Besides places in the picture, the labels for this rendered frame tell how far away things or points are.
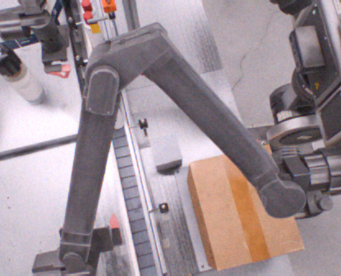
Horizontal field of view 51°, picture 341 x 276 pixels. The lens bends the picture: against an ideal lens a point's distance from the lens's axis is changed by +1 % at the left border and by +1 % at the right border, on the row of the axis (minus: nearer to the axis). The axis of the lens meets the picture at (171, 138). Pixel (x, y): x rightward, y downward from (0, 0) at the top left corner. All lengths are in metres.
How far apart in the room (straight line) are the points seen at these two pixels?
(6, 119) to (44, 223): 0.41
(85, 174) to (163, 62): 0.24
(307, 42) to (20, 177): 1.07
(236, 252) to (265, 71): 1.66
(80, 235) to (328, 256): 1.76
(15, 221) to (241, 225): 0.80
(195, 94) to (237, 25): 2.10
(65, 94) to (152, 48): 0.95
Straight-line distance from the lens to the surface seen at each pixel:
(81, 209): 0.67
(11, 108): 1.47
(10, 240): 1.40
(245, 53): 2.51
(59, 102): 1.41
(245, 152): 0.62
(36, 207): 1.38
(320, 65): 0.77
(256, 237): 1.01
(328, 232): 2.28
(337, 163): 0.70
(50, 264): 0.80
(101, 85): 0.50
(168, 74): 0.52
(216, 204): 1.00
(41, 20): 0.93
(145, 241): 1.24
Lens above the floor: 2.11
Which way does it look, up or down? 72 degrees down
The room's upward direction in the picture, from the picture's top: 3 degrees counter-clockwise
